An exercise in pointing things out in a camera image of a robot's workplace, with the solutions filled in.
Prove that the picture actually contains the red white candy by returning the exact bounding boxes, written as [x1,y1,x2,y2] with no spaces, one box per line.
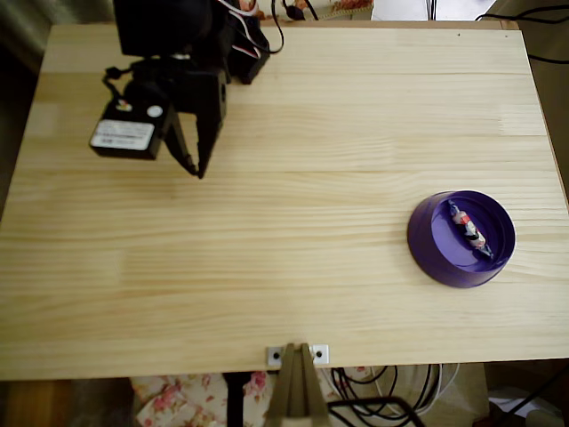
[446,198,495,260]

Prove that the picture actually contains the purple round bowl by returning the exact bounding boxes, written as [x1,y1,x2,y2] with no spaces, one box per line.
[405,189,517,289]

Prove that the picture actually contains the pink floral fabric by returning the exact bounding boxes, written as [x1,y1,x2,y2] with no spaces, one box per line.
[260,0,374,22]
[131,367,377,427]

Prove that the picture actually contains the white paper sheet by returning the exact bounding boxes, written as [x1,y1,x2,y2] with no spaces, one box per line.
[487,385,564,419]
[371,0,501,22]

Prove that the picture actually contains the black vertical pole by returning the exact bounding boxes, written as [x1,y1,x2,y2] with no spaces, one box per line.
[221,372,252,427]

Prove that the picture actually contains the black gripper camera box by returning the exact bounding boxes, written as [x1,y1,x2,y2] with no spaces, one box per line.
[88,101,173,162]

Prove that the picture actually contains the white red servo wires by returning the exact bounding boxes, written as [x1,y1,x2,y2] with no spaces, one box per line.
[217,0,264,60]

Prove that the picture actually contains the black camera cable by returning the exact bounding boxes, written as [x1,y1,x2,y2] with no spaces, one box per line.
[255,0,286,55]

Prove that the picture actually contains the black cable plug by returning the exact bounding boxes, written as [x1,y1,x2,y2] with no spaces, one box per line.
[282,0,320,22]

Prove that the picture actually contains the silver metal bracket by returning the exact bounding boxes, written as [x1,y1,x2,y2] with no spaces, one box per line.
[265,343,331,367]

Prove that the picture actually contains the olive camera stand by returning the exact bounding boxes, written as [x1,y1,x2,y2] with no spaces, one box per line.
[264,342,332,422]

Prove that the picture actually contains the black floor cable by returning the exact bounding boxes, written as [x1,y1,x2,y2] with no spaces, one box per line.
[331,365,401,418]

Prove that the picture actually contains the white floor cable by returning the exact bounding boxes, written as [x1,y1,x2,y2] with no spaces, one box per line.
[413,363,461,413]

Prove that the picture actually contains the thin black cable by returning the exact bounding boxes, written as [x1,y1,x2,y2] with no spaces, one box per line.
[526,52,569,66]
[474,0,569,23]

